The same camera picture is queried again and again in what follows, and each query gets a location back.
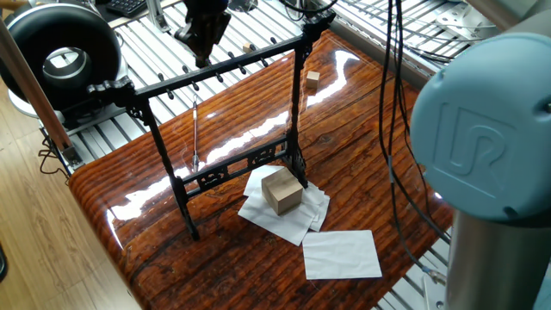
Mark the small aluminium bracket stand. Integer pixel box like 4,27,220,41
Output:
145,0,172,34

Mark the black keyboard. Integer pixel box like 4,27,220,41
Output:
105,0,147,18

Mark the aluminium profile post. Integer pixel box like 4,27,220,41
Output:
0,19,85,169

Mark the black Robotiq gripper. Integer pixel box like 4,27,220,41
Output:
174,0,232,69

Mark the single white paper sheet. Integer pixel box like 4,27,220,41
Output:
301,229,383,281

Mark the black round ring lamp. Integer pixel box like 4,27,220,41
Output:
0,2,130,128

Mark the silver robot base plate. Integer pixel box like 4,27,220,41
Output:
434,0,503,42

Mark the wood grain table mat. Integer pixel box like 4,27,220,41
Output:
68,28,455,310

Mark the black ornate pen rack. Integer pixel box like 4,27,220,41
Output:
85,10,337,242

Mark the thin metal utensil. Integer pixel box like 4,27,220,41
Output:
191,95,201,173

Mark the large wooden block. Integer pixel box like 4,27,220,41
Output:
261,166,305,216

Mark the thin black floor cable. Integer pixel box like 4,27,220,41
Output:
37,135,71,178

